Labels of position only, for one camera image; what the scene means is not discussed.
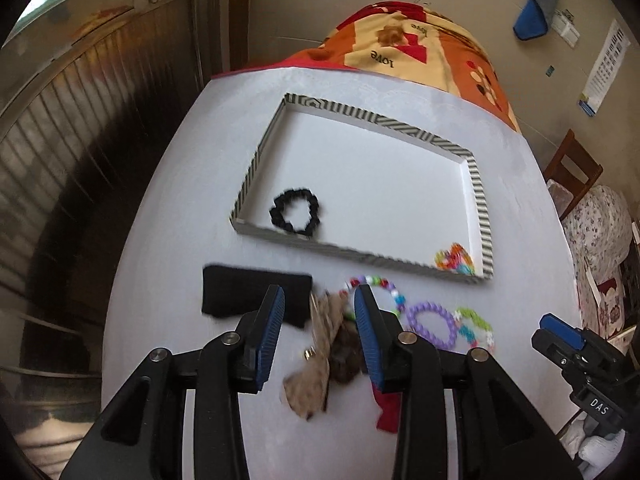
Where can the wooden chair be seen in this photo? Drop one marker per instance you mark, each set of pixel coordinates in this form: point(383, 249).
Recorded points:
point(570, 160)

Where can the striped cardboard tray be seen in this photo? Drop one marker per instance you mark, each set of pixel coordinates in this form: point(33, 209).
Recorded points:
point(360, 170)

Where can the wall calendar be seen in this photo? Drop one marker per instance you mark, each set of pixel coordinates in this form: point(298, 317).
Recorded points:
point(605, 70)

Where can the brown scrunchie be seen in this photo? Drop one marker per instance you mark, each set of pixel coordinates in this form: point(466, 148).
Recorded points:
point(345, 355)

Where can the white wall switch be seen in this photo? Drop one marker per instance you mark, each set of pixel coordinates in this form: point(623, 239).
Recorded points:
point(566, 27)

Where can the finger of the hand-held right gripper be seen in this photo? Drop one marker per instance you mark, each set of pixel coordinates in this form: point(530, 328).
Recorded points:
point(562, 327)
point(547, 345)

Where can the black scrunchie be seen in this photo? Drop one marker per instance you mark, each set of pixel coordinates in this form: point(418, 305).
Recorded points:
point(280, 210)

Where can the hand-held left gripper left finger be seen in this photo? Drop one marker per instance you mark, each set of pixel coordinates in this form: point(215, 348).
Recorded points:
point(267, 340)

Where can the person's right hand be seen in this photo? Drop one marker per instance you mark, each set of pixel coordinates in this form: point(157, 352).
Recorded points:
point(595, 447)

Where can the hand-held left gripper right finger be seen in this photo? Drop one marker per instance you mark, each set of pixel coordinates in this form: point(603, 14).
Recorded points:
point(369, 342)

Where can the orange printed blanket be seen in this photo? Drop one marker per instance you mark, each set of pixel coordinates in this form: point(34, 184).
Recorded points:
point(400, 55)

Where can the floral cushion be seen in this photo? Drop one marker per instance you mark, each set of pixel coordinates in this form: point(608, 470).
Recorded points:
point(595, 225)

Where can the red patterned cloth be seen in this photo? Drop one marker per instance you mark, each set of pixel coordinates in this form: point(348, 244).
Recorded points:
point(607, 305)

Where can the ribbed metal door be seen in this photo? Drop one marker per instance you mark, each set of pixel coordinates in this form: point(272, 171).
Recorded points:
point(75, 135)

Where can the red bow hair clip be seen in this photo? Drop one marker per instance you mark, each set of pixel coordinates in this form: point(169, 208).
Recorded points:
point(387, 410)

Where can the beige bow hair clip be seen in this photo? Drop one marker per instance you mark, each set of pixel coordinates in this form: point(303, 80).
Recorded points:
point(306, 390)

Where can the black cloth headband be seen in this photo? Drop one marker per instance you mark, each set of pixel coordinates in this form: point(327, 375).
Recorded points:
point(235, 292)

